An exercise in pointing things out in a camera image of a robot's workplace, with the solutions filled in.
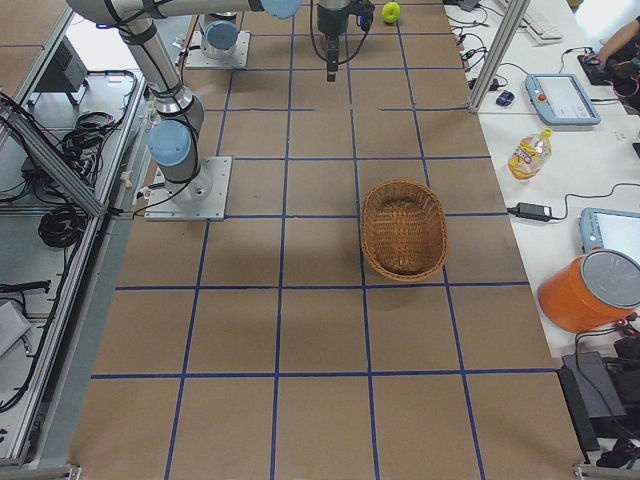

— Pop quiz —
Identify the green apple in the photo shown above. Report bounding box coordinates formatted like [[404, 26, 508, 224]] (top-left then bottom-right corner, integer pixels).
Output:
[[381, 1, 401, 25]]

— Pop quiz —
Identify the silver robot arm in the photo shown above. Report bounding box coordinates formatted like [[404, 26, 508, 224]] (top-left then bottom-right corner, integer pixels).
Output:
[[68, 1, 301, 203], [199, 1, 375, 82]]

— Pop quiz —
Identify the black power adapter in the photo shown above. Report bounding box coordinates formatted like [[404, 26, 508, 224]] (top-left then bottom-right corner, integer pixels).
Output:
[[507, 202, 553, 222]]

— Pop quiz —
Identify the orange bucket with lid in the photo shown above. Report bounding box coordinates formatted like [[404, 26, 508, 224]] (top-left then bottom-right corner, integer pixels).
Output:
[[537, 249, 639, 333]]

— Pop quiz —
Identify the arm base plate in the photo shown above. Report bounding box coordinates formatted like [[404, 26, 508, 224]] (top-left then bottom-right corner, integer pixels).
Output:
[[143, 157, 233, 221], [186, 30, 251, 70]]

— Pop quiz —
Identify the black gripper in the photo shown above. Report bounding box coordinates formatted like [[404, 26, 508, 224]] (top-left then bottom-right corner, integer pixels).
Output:
[[317, 0, 374, 82]]

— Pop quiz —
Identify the orange juice bottle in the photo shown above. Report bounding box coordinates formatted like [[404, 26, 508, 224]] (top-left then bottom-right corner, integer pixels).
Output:
[[507, 128, 553, 180]]

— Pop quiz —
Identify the blue teach pendant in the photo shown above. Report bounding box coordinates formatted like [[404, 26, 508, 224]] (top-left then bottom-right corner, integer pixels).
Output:
[[524, 74, 601, 126], [579, 208, 640, 263]]

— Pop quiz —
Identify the person forearm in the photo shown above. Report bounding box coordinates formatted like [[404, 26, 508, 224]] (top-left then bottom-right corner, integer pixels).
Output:
[[598, 17, 639, 65]]

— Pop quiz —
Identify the dark blue small pouch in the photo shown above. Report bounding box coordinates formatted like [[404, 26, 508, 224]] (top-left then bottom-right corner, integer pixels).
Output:
[[495, 90, 515, 107]]

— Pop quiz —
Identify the white keyboard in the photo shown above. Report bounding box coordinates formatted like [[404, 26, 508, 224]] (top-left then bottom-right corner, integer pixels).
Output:
[[521, 1, 564, 45]]

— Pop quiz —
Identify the aluminium frame post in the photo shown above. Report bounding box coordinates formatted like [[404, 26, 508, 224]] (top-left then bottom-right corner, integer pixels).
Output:
[[468, 0, 530, 113]]

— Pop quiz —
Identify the woven wicker basket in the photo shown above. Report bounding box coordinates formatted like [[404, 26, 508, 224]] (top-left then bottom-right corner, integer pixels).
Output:
[[361, 179, 448, 283]]

